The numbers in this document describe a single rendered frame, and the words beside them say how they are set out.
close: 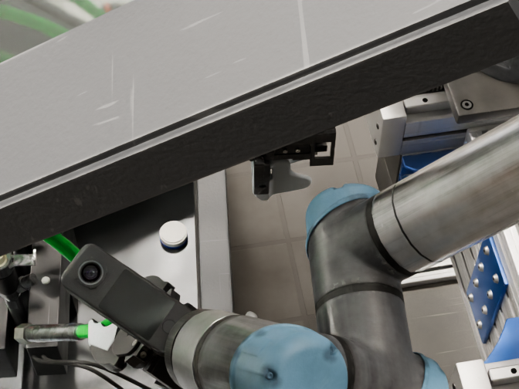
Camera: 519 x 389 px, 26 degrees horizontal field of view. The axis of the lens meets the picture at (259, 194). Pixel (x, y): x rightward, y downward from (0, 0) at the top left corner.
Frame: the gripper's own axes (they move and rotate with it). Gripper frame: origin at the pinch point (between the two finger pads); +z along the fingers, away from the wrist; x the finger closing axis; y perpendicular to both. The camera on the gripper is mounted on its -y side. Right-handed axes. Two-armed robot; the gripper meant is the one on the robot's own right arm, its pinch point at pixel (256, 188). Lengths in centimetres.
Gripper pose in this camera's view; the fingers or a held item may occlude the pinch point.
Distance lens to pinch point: 117.1
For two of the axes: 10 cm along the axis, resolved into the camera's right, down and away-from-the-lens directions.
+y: 10.0, -0.5, 0.3
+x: -0.6, -8.3, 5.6
